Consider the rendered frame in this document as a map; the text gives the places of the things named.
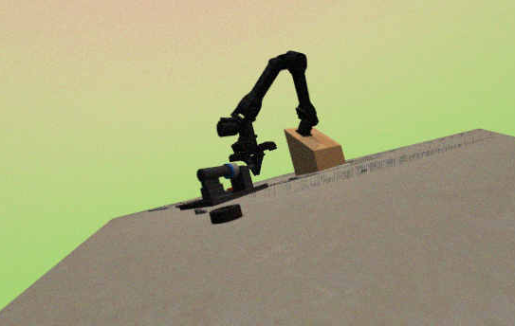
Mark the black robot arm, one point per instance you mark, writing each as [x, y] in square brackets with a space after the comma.
[250, 105]

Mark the blue ring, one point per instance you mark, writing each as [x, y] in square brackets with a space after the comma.
[231, 172]

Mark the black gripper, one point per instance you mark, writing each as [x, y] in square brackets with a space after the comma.
[257, 151]

